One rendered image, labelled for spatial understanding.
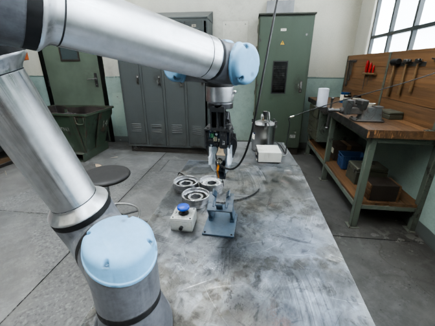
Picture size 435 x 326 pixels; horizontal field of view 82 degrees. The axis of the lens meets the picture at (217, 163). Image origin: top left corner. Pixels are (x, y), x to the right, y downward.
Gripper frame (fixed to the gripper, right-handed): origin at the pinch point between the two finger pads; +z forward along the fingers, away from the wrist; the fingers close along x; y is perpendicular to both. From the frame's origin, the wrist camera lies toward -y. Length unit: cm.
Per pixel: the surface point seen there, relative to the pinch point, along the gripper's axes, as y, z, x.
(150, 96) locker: -279, 13, -148
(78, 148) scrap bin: -231, 82, -245
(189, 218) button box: 6.9, 15.2, -8.6
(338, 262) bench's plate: 13.2, 19.8, 34.2
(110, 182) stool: -56, 39, -78
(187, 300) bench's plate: 31.4, 19.8, -2.5
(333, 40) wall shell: -341, -63, 105
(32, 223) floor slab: -83, 100, -180
